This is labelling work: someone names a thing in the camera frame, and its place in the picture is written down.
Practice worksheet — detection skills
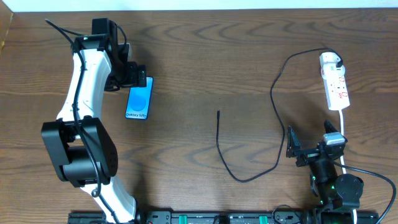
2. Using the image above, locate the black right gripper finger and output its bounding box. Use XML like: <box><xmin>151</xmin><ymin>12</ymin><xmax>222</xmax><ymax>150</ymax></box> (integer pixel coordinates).
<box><xmin>286</xmin><ymin>126</ymin><xmax>301</xmax><ymax>158</ymax></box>
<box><xmin>323</xmin><ymin>120</ymin><xmax>339</xmax><ymax>134</ymax></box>

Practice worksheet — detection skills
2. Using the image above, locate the blue Galaxy smartphone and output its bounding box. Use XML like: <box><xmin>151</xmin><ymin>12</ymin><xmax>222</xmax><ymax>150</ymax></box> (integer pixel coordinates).
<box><xmin>125</xmin><ymin>77</ymin><xmax>154</xmax><ymax>120</ymax></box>

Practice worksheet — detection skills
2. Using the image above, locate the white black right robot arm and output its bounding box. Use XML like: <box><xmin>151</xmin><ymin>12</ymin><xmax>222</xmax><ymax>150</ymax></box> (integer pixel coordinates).
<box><xmin>286</xmin><ymin>120</ymin><xmax>364</xmax><ymax>223</ymax></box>

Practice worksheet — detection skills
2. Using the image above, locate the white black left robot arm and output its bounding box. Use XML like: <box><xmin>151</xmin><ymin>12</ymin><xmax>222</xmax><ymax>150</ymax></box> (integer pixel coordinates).
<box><xmin>41</xmin><ymin>18</ymin><xmax>154</xmax><ymax>223</ymax></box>

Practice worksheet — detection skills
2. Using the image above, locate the white USB charger plug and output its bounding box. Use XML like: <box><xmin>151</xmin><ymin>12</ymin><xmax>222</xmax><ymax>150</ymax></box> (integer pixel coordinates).
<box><xmin>320</xmin><ymin>52</ymin><xmax>343</xmax><ymax>68</ymax></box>

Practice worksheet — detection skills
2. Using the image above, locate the white power strip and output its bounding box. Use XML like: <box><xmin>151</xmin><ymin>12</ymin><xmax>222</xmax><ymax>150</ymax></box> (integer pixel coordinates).
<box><xmin>321</xmin><ymin>63</ymin><xmax>350</xmax><ymax>111</ymax></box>

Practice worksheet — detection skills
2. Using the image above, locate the brown cardboard side panel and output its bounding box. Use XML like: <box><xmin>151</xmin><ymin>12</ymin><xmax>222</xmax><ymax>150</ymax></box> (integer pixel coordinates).
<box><xmin>0</xmin><ymin>0</ymin><xmax>14</xmax><ymax>51</ymax></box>

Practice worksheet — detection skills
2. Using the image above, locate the black charger cable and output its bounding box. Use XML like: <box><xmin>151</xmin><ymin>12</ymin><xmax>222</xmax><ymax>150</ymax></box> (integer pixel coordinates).
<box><xmin>216</xmin><ymin>47</ymin><xmax>344</xmax><ymax>184</ymax></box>

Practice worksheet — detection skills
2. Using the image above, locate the white power strip cord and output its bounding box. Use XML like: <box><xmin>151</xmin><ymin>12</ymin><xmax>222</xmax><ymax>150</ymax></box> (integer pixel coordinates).
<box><xmin>338</xmin><ymin>108</ymin><xmax>358</xmax><ymax>224</ymax></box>

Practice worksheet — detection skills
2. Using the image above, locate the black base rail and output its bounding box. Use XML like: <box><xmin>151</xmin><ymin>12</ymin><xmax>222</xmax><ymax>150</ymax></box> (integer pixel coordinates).
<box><xmin>67</xmin><ymin>210</ymin><xmax>381</xmax><ymax>224</ymax></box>

